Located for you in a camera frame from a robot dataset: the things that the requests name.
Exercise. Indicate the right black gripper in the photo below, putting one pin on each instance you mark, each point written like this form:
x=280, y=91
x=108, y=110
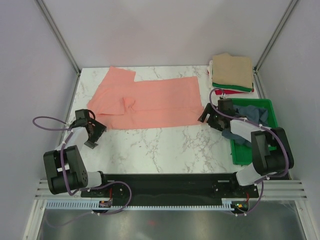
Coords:
x=208, y=109

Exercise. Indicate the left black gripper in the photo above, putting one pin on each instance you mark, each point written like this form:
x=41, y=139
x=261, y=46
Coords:
x=99, y=129

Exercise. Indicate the salmon pink t shirt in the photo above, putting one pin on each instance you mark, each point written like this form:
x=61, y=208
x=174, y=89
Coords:
x=121, y=103

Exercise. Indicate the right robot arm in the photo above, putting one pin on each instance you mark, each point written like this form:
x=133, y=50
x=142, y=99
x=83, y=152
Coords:
x=249, y=126

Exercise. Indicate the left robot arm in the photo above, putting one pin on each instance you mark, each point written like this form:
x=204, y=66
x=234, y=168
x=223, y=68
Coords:
x=64, y=166

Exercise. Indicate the red folded t shirt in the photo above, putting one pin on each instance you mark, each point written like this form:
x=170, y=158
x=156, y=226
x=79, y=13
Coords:
x=219, y=91

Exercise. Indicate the green folded t shirt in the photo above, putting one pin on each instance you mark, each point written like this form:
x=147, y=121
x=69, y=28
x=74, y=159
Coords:
x=237, y=88

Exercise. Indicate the white folded t shirt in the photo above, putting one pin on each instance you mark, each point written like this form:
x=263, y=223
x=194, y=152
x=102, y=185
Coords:
x=210, y=74

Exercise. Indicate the blue grey t shirt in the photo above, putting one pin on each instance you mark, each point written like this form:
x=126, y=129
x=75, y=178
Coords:
x=258, y=115

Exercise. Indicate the beige folded t shirt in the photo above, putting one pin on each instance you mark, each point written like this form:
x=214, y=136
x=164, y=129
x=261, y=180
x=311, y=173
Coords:
x=232, y=70

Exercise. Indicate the green plastic bin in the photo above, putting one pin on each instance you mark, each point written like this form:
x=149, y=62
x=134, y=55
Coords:
x=241, y=154

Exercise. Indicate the white slotted cable duct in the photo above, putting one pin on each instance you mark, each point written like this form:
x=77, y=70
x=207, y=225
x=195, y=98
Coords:
x=98, y=205

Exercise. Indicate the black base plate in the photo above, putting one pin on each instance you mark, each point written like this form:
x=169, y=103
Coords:
x=172, y=190

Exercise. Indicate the aluminium extrusion rail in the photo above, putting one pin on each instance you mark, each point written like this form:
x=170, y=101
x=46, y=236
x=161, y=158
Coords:
x=273, y=190

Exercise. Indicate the left aluminium frame post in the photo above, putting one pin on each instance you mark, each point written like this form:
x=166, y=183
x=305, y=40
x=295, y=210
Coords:
x=57, y=34

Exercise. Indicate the aluminium frame post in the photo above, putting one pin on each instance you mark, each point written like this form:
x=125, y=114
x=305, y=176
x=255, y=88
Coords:
x=276, y=33
x=57, y=34

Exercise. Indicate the right aluminium frame post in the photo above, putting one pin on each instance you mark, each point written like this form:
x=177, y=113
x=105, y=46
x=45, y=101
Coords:
x=276, y=33

